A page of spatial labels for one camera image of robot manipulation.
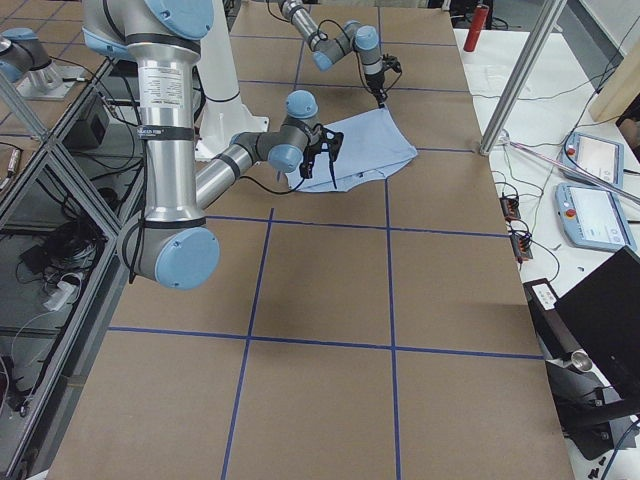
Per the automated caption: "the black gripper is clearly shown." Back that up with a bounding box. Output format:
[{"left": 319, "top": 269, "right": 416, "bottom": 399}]
[
  {"left": 299, "top": 125, "right": 344, "bottom": 189},
  {"left": 364, "top": 54, "right": 402, "bottom": 108}
]

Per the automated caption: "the light blue t-shirt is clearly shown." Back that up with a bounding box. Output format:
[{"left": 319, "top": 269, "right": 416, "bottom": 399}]
[{"left": 286, "top": 108, "right": 418, "bottom": 193}]

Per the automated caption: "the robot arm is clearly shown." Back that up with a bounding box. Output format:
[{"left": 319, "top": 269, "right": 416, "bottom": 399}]
[
  {"left": 277, "top": 1, "right": 402, "bottom": 108},
  {"left": 83, "top": 1, "right": 344, "bottom": 290}
]

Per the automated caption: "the small grey robot arm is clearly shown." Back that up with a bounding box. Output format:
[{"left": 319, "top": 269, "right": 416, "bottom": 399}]
[{"left": 1, "top": 27, "right": 77, "bottom": 101}]

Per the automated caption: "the red cylinder bottle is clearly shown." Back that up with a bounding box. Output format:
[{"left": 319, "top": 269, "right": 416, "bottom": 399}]
[{"left": 463, "top": 3, "right": 490, "bottom": 52}]

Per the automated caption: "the upper teach pendant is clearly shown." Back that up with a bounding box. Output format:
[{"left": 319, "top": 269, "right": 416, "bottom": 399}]
[{"left": 558, "top": 132, "right": 624, "bottom": 187}]

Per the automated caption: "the teach pendant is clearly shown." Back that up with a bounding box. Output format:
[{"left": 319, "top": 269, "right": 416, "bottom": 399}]
[
  {"left": 555, "top": 183, "right": 636, "bottom": 252},
  {"left": 558, "top": 132, "right": 624, "bottom": 187}
]

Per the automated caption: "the black box under rack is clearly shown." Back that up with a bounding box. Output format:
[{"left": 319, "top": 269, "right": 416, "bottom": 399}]
[{"left": 63, "top": 95, "right": 109, "bottom": 149}]

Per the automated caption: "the lower teach pendant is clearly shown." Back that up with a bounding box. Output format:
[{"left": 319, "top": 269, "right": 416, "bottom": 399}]
[{"left": 555, "top": 183, "right": 636, "bottom": 252}]

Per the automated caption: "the white power strip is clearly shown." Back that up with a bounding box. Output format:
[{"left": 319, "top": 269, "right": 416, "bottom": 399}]
[{"left": 43, "top": 280, "right": 79, "bottom": 312}]

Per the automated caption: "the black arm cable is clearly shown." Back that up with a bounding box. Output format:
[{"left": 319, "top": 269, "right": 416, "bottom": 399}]
[
  {"left": 317, "top": 19, "right": 404, "bottom": 96},
  {"left": 124, "top": 164, "right": 311, "bottom": 286}
]

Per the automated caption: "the aluminium frame post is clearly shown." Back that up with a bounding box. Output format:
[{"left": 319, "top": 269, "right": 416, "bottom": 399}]
[{"left": 479, "top": 0, "right": 567, "bottom": 156}]

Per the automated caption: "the electronics board with wires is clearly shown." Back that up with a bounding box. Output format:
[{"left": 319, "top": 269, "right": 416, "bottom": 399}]
[{"left": 499, "top": 194, "right": 533, "bottom": 265}]

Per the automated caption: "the aluminium frame rack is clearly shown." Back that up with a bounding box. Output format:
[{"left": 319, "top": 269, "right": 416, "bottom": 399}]
[{"left": 1, "top": 60, "right": 142, "bottom": 479}]

